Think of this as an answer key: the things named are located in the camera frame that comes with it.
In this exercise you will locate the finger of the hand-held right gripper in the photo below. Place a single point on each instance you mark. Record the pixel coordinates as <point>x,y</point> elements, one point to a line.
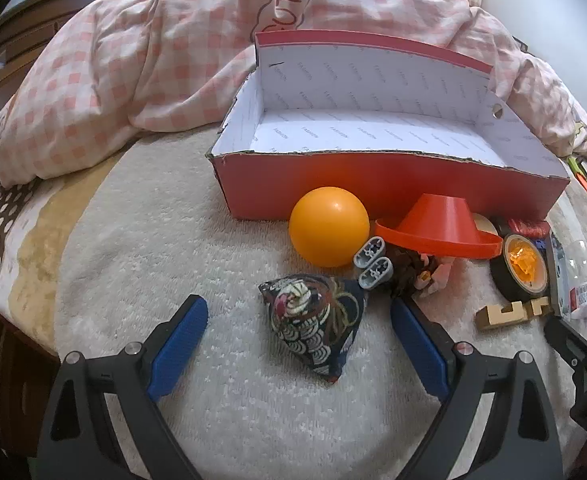
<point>568,345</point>

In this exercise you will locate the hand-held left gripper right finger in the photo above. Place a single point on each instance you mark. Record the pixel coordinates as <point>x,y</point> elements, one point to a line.
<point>418,345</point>

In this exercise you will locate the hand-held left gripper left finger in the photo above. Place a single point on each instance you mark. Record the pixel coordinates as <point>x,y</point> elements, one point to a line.
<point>183,335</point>

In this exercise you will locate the clear red-label plastic bottle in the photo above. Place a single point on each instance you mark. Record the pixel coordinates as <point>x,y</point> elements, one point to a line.
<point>578,280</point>

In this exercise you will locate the grey plate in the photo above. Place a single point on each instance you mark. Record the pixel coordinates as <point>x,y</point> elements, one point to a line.
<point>553,260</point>

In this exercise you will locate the black white toy robot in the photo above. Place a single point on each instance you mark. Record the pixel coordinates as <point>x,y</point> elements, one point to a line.
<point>408,270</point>

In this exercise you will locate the black tape roll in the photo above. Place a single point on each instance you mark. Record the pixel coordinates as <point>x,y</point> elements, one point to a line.
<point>503,280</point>

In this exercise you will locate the dark patterned beanbag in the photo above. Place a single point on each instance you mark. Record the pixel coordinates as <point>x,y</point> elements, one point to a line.
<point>318,320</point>

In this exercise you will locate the red patterned cylinder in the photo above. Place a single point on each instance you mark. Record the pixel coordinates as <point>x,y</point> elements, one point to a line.
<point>528,227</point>

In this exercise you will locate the orange plastic funnel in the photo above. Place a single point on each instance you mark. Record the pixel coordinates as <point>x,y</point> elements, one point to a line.
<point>438,225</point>

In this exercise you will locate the round wooden disc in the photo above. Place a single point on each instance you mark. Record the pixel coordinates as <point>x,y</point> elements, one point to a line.
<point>483,222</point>

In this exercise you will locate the orange plastic ball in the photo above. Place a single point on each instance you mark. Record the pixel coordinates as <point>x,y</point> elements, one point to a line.
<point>329,226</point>

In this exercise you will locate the red cardboard box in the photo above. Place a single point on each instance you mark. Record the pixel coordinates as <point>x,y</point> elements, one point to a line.
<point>423,185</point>

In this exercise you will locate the wooden puzzle piece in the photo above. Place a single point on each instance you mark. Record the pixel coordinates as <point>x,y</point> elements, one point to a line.
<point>508,312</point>

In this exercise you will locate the green orange toy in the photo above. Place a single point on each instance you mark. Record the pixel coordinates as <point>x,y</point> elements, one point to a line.
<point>578,170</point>

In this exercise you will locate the pink checked quilt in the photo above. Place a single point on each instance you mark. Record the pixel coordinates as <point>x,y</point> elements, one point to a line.
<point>123,85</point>

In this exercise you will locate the dark wooden headboard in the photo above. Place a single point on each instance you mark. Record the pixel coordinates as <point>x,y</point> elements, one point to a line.
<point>23,25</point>

